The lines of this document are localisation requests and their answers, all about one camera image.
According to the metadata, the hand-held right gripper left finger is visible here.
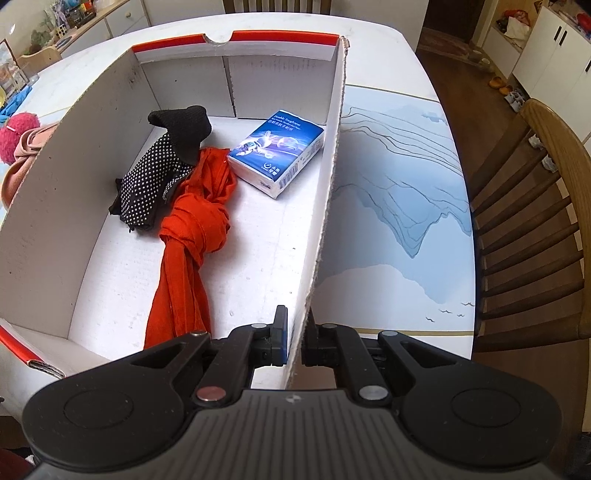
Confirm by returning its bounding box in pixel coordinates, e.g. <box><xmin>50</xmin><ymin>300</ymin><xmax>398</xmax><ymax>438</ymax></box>
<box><xmin>129</xmin><ymin>305</ymin><xmax>289</xmax><ymax>407</ymax></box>

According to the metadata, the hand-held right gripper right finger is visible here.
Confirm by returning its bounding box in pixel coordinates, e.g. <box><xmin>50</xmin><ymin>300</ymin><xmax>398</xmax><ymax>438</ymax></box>
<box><xmin>302</xmin><ymin>307</ymin><xmax>459</xmax><ymax>402</ymax></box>

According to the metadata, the red scarf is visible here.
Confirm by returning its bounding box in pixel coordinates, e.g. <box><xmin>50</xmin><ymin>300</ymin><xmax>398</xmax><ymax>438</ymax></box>
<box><xmin>143</xmin><ymin>147</ymin><xmax>238</xmax><ymax>350</ymax></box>

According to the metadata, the blue tissue packet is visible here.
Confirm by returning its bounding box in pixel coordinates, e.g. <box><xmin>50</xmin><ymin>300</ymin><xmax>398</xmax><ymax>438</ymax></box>
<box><xmin>226</xmin><ymin>109</ymin><xmax>325</xmax><ymax>200</ymax></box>

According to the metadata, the black dotted glove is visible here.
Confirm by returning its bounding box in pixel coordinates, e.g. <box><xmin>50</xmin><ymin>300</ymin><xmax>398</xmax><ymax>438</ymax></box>
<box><xmin>108</xmin><ymin>105</ymin><xmax>213</xmax><ymax>234</ymax></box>

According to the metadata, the red white cardboard box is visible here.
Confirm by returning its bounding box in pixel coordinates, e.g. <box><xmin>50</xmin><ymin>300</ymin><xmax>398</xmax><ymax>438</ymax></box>
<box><xmin>0</xmin><ymin>30</ymin><xmax>352</xmax><ymax>391</ymax></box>

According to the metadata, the pink cloth hat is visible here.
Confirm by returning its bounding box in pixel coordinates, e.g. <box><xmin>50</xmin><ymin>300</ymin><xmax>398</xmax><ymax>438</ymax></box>
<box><xmin>0</xmin><ymin>122</ymin><xmax>61</xmax><ymax>209</ymax></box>

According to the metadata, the pink plush ball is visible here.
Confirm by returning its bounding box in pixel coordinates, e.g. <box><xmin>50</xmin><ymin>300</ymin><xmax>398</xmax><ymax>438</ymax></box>
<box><xmin>0</xmin><ymin>112</ymin><xmax>41</xmax><ymax>165</ymax></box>

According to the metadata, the printed blue table mat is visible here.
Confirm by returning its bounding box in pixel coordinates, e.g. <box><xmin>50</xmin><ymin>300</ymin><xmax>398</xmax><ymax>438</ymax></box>
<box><xmin>314</xmin><ymin>83</ymin><xmax>476</xmax><ymax>388</ymax></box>

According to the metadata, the brown wooden chair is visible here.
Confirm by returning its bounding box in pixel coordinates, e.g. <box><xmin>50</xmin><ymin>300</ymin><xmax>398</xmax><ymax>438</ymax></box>
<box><xmin>466</xmin><ymin>98</ymin><xmax>591</xmax><ymax>365</ymax></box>
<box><xmin>223</xmin><ymin>0</ymin><xmax>332</xmax><ymax>14</ymax></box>

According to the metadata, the wooden sideboard with white doors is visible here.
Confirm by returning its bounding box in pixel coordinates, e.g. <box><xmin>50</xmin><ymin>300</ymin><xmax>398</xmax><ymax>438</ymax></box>
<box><xmin>18</xmin><ymin>0</ymin><xmax>153</xmax><ymax>65</ymax></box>

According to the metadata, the white and orange bag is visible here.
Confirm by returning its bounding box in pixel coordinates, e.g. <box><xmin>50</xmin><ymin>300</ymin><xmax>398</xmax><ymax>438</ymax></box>
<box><xmin>496</xmin><ymin>9</ymin><xmax>532</xmax><ymax>38</ymax></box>

